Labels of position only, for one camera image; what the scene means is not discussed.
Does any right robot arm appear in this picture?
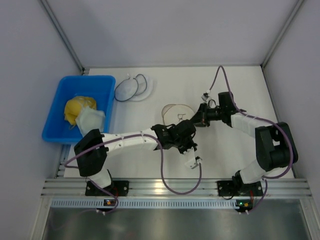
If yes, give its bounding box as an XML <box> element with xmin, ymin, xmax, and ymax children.
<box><xmin>191</xmin><ymin>92</ymin><xmax>299</xmax><ymax>197</ymax></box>

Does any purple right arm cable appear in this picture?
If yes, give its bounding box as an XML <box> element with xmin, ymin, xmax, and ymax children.
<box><xmin>208</xmin><ymin>65</ymin><xmax>294</xmax><ymax>215</ymax></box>

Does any yellow bra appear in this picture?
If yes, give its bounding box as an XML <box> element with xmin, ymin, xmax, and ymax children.
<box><xmin>63</xmin><ymin>96</ymin><xmax>97</xmax><ymax>126</ymax></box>

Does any blue plastic bin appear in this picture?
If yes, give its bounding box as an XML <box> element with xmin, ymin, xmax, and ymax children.
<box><xmin>42</xmin><ymin>75</ymin><xmax>116</xmax><ymax>145</ymax></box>

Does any pale green bra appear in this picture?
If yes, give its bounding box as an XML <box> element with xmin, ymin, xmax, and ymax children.
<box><xmin>75</xmin><ymin>106</ymin><xmax>106</xmax><ymax>137</ymax></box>

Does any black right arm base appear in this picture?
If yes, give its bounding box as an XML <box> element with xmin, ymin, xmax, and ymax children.
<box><xmin>217</xmin><ymin>180</ymin><xmax>264</xmax><ymax>198</ymax></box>

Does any white mesh laundry bag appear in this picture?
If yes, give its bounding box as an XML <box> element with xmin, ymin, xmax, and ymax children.
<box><xmin>161</xmin><ymin>104</ymin><xmax>195</xmax><ymax>126</ymax></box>
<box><xmin>114</xmin><ymin>73</ymin><xmax>156</xmax><ymax>103</ymax></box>

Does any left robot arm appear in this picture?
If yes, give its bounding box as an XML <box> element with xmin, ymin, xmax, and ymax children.
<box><xmin>74</xmin><ymin>119</ymin><xmax>201</xmax><ymax>189</ymax></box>

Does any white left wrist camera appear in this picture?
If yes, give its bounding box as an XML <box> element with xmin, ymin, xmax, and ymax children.
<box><xmin>183</xmin><ymin>147</ymin><xmax>202</xmax><ymax>169</ymax></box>

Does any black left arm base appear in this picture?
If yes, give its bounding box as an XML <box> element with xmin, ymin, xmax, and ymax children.
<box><xmin>85</xmin><ymin>180</ymin><xmax>130</xmax><ymax>197</ymax></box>

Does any aluminium front rail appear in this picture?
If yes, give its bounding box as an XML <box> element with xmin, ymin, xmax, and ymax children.
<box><xmin>40</xmin><ymin>178</ymin><xmax>313</xmax><ymax>200</ymax></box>

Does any perforated cable tray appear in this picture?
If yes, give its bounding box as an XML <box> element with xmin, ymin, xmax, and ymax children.
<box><xmin>51</xmin><ymin>198</ymin><xmax>240</xmax><ymax>209</ymax></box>

